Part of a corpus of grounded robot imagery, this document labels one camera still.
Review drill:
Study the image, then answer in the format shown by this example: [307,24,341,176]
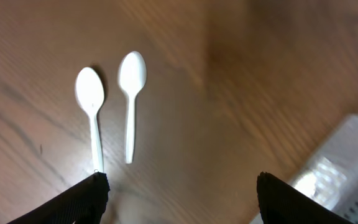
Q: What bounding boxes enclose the white plastic spoon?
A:
[117,51,147,164]
[75,67,104,172]

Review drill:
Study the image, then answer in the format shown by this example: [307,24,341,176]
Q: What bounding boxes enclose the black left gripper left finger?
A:
[9,172,110,224]

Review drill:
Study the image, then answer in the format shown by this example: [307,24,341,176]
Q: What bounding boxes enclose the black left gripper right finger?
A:
[257,172,351,224]

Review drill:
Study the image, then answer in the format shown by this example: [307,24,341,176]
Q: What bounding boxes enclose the clear plastic basket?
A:
[252,115,358,223]

